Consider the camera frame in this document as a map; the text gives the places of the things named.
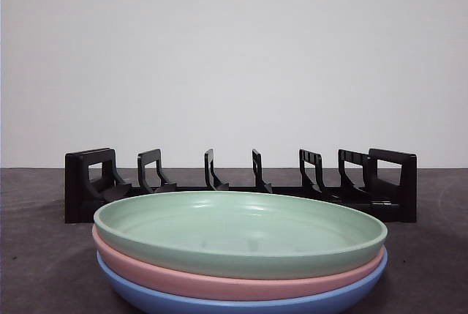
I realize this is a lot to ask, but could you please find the pink round plate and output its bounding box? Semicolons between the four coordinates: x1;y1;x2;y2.
91;224;388;302

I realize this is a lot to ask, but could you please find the blue round plate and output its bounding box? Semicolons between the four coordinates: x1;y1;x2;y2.
95;250;390;314

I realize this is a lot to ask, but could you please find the black plastic dish rack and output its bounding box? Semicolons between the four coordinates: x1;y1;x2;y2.
64;147;418;225

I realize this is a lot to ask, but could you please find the green round plate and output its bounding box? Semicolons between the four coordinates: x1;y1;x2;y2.
93;190;389;280

